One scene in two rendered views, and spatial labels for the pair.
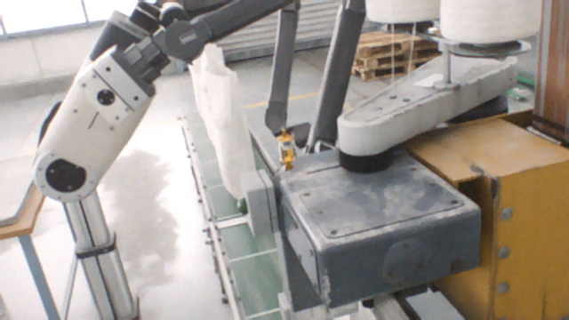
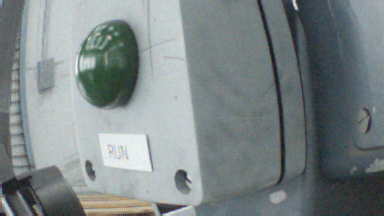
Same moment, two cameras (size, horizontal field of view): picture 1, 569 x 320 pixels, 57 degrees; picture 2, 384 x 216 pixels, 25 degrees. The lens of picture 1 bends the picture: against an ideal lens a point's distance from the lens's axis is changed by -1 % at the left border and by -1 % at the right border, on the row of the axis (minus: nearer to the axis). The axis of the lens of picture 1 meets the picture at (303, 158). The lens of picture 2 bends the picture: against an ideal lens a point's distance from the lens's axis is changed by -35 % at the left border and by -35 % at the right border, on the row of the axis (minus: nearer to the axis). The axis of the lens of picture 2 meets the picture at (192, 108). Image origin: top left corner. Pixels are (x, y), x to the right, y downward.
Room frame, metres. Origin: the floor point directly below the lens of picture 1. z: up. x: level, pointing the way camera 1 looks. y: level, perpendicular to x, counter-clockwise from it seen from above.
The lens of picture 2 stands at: (0.45, 0.22, 1.29)
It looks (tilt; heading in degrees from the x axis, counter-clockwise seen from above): 3 degrees down; 338
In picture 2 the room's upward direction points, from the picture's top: 7 degrees counter-clockwise
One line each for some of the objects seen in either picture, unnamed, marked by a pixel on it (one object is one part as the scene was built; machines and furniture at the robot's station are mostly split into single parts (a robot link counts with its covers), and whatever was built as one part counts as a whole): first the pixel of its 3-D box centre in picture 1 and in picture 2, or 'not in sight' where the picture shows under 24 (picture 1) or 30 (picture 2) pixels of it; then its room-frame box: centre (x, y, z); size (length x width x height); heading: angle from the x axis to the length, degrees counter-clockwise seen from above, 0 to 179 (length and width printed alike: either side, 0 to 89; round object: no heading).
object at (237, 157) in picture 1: (231, 129); not in sight; (2.82, 0.39, 0.74); 0.47 x 0.22 x 0.72; 12
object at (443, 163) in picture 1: (434, 196); not in sight; (0.81, -0.22, 1.26); 0.22 x 0.05 x 0.16; 14
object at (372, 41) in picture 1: (394, 40); (72, 212); (6.70, -1.32, 0.36); 1.20 x 0.82 x 0.14; 100
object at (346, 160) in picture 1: (365, 155); not in sight; (0.81, -0.10, 1.35); 0.09 x 0.09 x 0.03
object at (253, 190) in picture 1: (259, 203); (173, 49); (0.80, 0.08, 1.29); 0.08 x 0.05 x 0.09; 14
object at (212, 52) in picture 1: (215, 97); not in sight; (3.55, 0.55, 0.74); 0.47 x 0.22 x 0.72; 15
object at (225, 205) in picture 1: (225, 152); not in sight; (3.53, 0.56, 0.34); 2.21 x 0.39 x 0.09; 14
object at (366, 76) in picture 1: (396, 62); not in sight; (6.73, -1.33, 0.07); 1.20 x 0.82 x 0.14; 102
